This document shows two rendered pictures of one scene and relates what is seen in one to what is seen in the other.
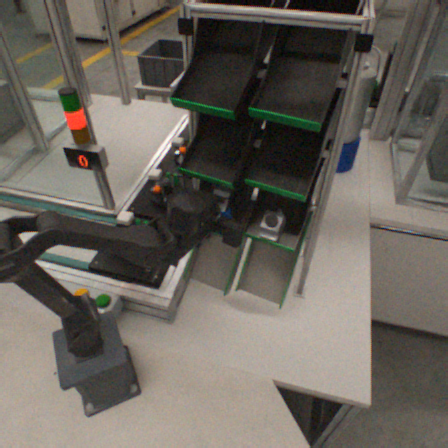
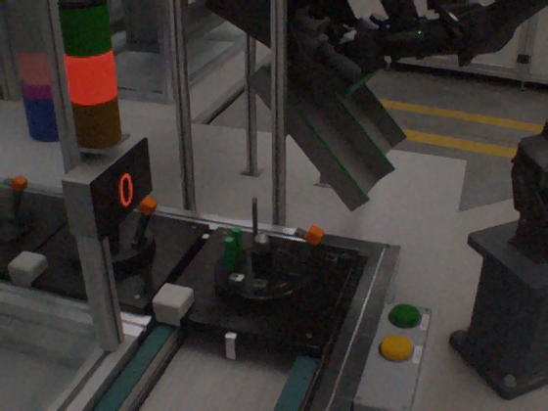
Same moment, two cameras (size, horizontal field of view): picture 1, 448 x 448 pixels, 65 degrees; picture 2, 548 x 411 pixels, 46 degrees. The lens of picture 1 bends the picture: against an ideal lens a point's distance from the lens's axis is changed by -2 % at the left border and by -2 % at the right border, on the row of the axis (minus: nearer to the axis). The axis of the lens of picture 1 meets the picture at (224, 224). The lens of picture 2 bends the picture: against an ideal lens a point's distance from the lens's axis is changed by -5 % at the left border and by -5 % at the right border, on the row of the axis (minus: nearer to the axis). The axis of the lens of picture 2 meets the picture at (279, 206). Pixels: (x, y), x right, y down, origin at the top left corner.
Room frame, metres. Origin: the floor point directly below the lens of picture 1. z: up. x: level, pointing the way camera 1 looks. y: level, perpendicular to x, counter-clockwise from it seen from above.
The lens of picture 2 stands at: (0.70, 1.07, 1.55)
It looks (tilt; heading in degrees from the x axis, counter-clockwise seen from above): 30 degrees down; 273
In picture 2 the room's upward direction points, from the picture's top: straight up
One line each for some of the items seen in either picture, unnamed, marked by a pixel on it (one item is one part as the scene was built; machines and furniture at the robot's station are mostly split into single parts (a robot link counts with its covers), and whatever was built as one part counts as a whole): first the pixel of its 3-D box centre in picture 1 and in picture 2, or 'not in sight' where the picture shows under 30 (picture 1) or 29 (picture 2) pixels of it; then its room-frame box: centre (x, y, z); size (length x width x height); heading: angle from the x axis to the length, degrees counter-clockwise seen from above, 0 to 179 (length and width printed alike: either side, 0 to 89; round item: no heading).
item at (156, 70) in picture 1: (184, 64); not in sight; (2.90, 0.32, 0.73); 0.62 x 0.42 x 0.23; 74
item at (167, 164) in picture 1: (190, 150); not in sight; (1.24, 0.14, 1.01); 0.24 x 0.24 x 0.13; 74
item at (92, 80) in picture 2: (75, 117); (91, 73); (0.92, 0.43, 1.33); 0.05 x 0.05 x 0.05
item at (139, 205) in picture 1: (167, 187); (108, 226); (1.00, 0.21, 1.01); 0.24 x 0.24 x 0.13; 74
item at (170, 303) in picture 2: (126, 219); (173, 304); (0.88, 0.34, 0.97); 0.05 x 0.05 x 0.04; 74
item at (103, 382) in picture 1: (99, 364); (525, 304); (0.37, 0.31, 0.96); 0.15 x 0.15 x 0.20; 25
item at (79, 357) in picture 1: (85, 339); (541, 228); (0.37, 0.31, 1.09); 0.07 x 0.07 x 0.06; 25
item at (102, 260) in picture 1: (140, 247); (262, 284); (0.76, 0.27, 0.96); 0.24 x 0.24 x 0.02; 74
